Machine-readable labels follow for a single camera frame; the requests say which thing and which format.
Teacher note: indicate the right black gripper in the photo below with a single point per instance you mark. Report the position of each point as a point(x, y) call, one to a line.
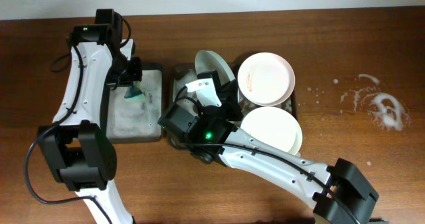
point(229, 102)

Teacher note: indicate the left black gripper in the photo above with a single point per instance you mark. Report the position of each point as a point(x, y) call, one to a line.
point(133, 74)

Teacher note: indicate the green yellow sponge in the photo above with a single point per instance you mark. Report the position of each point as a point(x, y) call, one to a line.
point(134, 94)

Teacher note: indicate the cream plate with stain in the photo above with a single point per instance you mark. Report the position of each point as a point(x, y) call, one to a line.
point(275, 127)

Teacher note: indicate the pink-white plate with stain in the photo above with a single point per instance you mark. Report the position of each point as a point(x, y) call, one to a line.
point(266, 79)

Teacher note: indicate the grey-white plate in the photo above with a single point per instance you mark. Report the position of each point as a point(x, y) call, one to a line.
point(212, 64)

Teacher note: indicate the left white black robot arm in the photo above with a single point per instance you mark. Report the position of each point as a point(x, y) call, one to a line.
point(75, 147)

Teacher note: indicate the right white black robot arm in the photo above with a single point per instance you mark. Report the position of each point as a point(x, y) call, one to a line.
point(336, 194)

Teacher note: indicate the small soapy black tray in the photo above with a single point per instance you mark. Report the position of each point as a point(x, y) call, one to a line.
point(134, 120)

